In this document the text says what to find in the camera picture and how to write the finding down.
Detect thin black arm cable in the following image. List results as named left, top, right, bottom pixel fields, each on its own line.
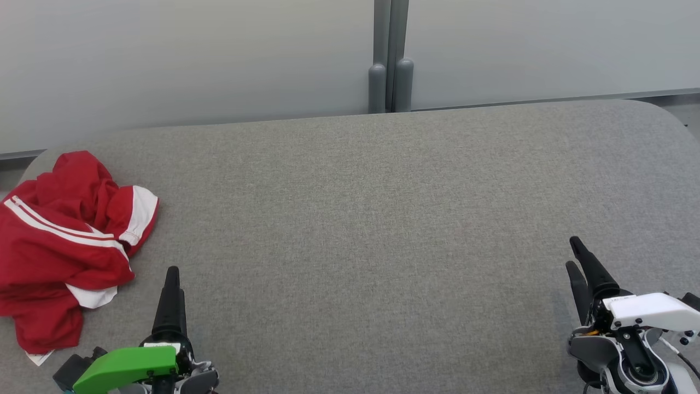
left=659, top=337, right=700, bottom=381

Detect grey partition base rail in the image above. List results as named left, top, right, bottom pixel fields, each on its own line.
left=0, top=149, right=47, bottom=162
left=410, top=88, right=700, bottom=112

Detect grey fabric sofa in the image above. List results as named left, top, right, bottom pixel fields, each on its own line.
left=0, top=98, right=700, bottom=394

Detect grey partition post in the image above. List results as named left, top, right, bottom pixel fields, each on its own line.
left=390, top=0, right=415, bottom=113
left=368, top=0, right=392, bottom=114

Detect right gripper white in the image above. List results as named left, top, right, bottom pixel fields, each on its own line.
left=565, top=236, right=700, bottom=334

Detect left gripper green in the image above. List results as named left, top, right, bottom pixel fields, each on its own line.
left=73, top=266, right=197, bottom=394

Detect red shirt white sleeves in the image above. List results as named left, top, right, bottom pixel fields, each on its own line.
left=0, top=194, right=136, bottom=367

